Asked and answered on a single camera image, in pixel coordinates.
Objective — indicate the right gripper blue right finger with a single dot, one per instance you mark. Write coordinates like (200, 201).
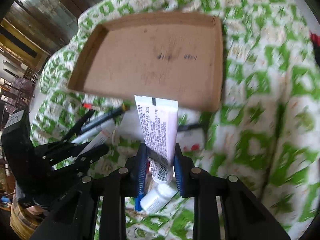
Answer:
(182, 168)

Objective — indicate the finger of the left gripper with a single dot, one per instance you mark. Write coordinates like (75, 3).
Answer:
(82, 154)
(75, 130)

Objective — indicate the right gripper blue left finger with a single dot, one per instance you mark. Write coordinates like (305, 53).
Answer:
(137, 170)

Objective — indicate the black gel pen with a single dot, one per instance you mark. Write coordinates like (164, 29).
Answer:
(182, 128)

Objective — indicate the white marker pen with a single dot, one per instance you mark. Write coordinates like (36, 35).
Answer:
(108, 126)

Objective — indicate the white charger adapter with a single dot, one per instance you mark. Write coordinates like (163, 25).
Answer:
(129, 128)

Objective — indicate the pink white cream tube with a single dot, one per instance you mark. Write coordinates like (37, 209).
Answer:
(158, 120)

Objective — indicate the black marker yellow ends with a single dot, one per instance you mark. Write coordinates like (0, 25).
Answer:
(105, 117)

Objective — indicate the white red tube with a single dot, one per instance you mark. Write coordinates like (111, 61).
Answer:
(191, 140)

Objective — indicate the blue marker pen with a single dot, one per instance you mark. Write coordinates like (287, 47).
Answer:
(137, 202)

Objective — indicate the person left hand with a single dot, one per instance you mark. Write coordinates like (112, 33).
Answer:
(36, 211)

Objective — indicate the white pill bottle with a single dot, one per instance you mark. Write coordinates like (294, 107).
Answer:
(158, 197)

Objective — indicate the green white patterned blanket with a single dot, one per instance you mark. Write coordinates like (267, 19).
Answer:
(266, 131)

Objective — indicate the brown cardboard tray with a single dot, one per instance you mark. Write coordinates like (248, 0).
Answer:
(169, 55)

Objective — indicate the wooden glass cabinet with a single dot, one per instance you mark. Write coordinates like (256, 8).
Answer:
(50, 24)

